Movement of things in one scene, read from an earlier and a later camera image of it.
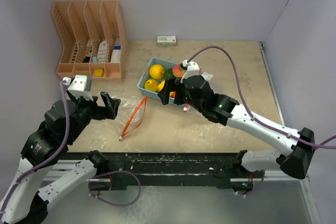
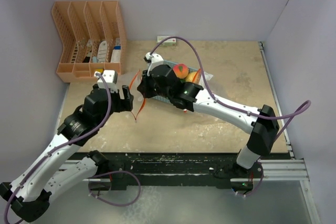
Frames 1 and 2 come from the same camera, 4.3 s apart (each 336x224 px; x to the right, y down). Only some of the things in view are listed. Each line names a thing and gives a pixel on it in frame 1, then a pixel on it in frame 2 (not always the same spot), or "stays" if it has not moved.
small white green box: (166, 40) stays
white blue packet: (116, 56) stays
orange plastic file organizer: (92, 35) stays
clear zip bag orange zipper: (130, 114) to (145, 100)
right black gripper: (171, 85) to (143, 87)
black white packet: (88, 46) stays
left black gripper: (113, 103) to (123, 104)
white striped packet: (102, 52) stays
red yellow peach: (177, 72) stays
